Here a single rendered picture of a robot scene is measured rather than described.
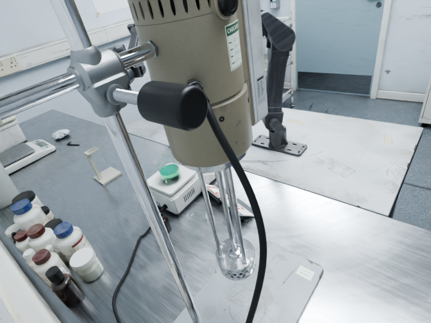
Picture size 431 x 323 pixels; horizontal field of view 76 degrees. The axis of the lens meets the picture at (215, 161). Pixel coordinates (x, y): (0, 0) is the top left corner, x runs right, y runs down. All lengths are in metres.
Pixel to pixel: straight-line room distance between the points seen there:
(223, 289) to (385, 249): 0.37
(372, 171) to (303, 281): 0.44
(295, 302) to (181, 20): 0.54
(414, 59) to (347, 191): 2.74
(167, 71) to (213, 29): 0.05
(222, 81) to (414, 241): 0.62
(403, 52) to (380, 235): 2.86
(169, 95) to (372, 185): 0.79
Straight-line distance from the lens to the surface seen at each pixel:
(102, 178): 1.12
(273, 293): 0.64
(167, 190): 0.80
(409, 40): 3.46
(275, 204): 0.81
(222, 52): 0.27
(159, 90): 0.18
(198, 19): 0.26
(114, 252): 0.83
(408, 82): 3.58
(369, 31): 3.49
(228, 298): 0.64
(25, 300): 0.72
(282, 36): 0.87
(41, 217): 0.96
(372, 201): 0.85
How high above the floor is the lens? 1.47
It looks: 34 degrees down
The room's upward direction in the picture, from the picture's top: 12 degrees counter-clockwise
